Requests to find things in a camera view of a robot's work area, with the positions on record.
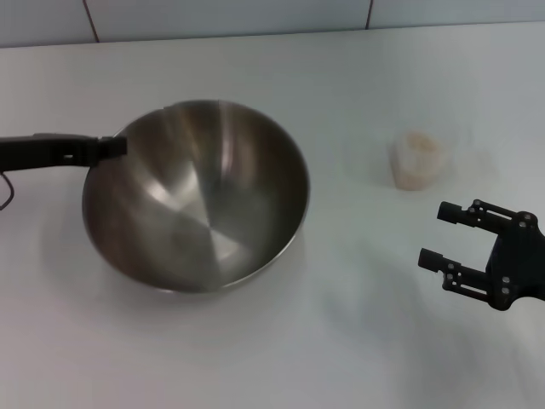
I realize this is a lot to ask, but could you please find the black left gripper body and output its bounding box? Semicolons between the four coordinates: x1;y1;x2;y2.
0;133;83;172

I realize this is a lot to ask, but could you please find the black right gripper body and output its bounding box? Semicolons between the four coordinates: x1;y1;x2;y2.
482;210;545;313

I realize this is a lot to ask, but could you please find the white uncooked rice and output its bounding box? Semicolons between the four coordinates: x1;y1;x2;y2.
389;130;447;192

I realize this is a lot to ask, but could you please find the clear plastic measuring cup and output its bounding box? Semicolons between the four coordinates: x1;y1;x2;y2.
382;110;476;193

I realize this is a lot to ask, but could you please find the large stainless steel bowl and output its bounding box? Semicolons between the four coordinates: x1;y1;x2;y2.
81;99;311;296

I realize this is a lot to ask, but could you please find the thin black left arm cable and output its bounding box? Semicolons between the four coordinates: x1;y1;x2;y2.
0;170;15;212

